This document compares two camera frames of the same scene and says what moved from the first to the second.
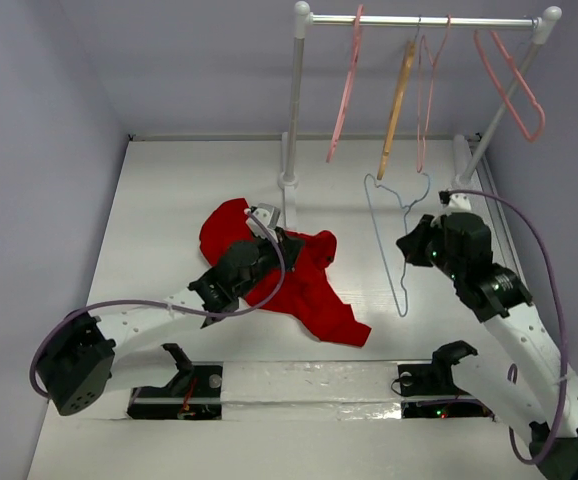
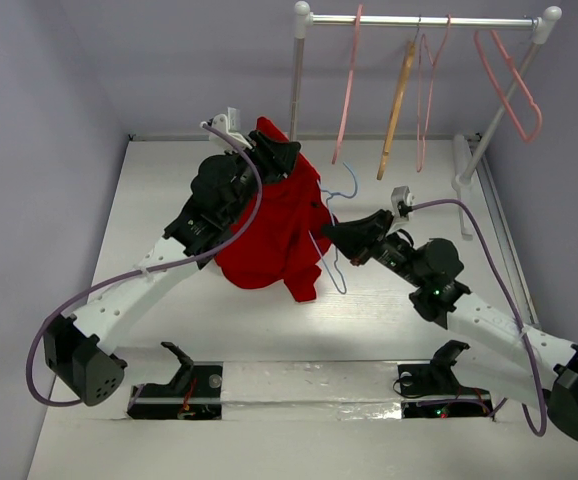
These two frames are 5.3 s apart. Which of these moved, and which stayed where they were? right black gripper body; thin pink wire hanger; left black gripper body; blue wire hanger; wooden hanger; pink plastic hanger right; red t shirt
Moved: red t shirt; left black gripper body; right black gripper body; blue wire hanger
Stayed: thin pink wire hanger; wooden hanger; pink plastic hanger right
